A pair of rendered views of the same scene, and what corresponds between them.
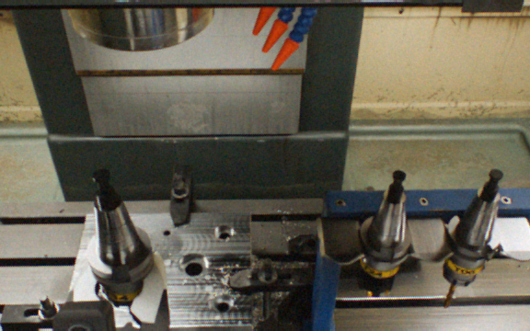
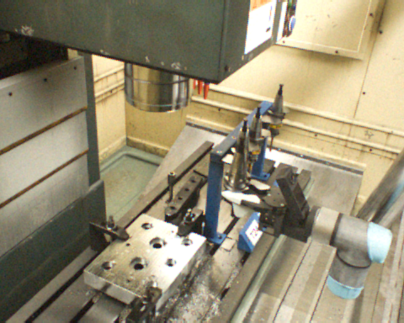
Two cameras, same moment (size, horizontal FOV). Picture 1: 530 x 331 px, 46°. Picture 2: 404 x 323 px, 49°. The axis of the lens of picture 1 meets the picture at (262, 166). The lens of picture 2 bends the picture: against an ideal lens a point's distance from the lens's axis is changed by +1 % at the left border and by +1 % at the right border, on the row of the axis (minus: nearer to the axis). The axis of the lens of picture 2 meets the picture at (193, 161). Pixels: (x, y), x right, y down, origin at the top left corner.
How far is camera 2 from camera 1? 0.96 m
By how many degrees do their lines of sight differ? 50
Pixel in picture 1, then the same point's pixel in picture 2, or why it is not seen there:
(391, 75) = not seen: hidden behind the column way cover
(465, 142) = (109, 172)
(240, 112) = (64, 193)
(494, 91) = (106, 140)
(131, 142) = (7, 256)
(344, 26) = (92, 119)
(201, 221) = (132, 230)
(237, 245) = (158, 225)
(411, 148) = not seen: hidden behind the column
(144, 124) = (18, 234)
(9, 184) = not seen: outside the picture
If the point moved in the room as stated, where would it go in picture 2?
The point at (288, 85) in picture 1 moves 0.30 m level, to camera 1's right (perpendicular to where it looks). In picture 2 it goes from (82, 162) to (132, 130)
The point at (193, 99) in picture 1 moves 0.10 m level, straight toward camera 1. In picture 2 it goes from (41, 198) to (68, 207)
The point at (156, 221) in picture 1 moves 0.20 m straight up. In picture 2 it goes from (116, 245) to (114, 188)
